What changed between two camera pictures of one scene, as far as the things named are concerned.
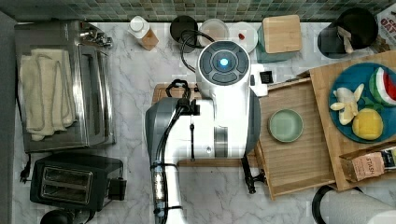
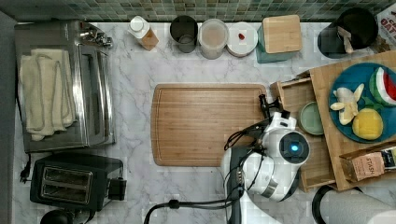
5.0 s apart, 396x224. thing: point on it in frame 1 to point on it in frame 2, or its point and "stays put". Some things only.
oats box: (387, 25) stays put
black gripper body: (249, 178) to (266, 107)
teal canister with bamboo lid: (278, 38) stays put
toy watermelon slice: (383, 85) stays put
